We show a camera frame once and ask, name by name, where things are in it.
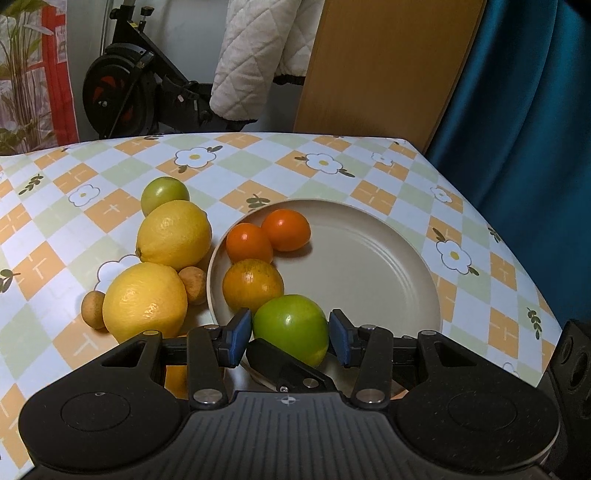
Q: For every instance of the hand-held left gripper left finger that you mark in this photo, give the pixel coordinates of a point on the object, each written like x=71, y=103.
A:
x=240, y=334

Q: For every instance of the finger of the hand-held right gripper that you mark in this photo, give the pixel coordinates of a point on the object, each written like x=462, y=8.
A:
x=286, y=364

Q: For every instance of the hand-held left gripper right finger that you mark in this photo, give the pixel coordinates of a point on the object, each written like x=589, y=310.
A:
x=339, y=339

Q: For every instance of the large green lime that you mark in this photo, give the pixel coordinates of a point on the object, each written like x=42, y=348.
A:
x=291, y=325

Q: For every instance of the dull orange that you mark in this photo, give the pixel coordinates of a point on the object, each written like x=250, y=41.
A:
x=253, y=285
x=175, y=381

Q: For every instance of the small brown fruit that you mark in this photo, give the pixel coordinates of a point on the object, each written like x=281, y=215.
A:
x=194, y=285
x=93, y=310

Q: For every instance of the beige ceramic plate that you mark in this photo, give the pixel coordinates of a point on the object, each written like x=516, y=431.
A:
x=369, y=272

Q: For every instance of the bright orange tangerine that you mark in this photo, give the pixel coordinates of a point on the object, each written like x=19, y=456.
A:
x=248, y=243
x=286, y=229

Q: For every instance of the round yellow lemon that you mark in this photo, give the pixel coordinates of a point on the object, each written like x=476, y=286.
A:
x=145, y=300

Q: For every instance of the pointed yellow lemon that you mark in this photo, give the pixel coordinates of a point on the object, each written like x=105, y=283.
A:
x=174, y=235

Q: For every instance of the small green lime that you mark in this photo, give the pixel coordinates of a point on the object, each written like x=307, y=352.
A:
x=164, y=194

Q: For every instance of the checkered floral tablecloth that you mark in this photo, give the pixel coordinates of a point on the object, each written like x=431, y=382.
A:
x=69, y=221

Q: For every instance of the blue curtain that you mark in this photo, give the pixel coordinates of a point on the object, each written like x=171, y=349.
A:
x=531, y=138

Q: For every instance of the black exercise bike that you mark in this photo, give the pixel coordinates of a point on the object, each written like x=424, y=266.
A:
x=120, y=92

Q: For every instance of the wooden board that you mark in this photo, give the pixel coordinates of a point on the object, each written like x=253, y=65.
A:
x=383, y=69

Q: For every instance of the white quilted blanket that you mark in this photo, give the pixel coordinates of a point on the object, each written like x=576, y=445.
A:
x=249, y=55

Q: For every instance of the printed backdrop cloth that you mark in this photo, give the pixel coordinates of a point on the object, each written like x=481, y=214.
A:
x=27, y=69

